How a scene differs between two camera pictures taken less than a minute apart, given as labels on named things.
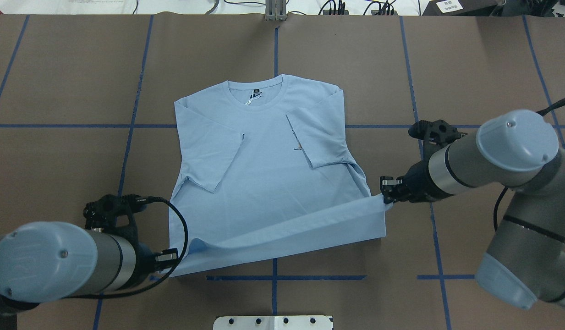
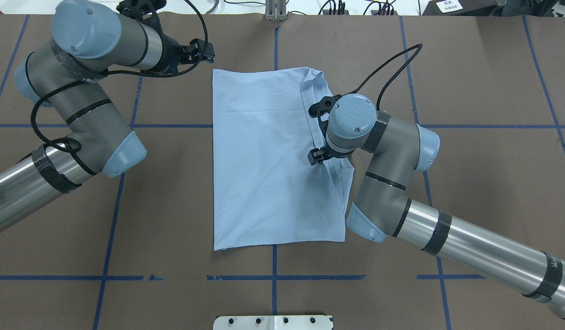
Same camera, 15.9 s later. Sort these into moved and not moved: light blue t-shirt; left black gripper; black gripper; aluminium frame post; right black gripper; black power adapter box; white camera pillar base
Moved: right black gripper; black gripper; light blue t-shirt; left black gripper
Not moved: aluminium frame post; white camera pillar base; black power adapter box
